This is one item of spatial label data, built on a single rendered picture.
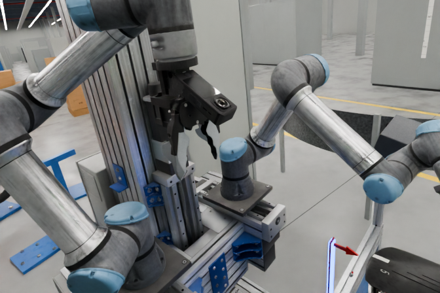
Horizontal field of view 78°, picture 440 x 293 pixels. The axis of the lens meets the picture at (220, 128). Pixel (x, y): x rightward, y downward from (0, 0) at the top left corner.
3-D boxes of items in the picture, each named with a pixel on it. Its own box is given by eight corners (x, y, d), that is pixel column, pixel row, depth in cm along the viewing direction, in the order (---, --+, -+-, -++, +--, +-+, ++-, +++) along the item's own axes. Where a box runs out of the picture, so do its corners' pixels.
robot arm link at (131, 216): (160, 229, 87) (151, 194, 82) (143, 265, 74) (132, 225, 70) (126, 229, 89) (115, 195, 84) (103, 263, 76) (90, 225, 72)
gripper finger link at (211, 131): (208, 144, 60) (191, 112, 55) (228, 150, 56) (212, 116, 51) (200, 154, 59) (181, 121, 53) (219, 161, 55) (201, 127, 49)
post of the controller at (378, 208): (380, 227, 113) (384, 188, 106) (372, 224, 115) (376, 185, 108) (382, 223, 115) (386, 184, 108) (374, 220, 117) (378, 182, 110)
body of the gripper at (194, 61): (185, 115, 56) (175, 55, 52) (215, 121, 50) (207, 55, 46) (154, 127, 51) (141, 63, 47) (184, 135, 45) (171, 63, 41)
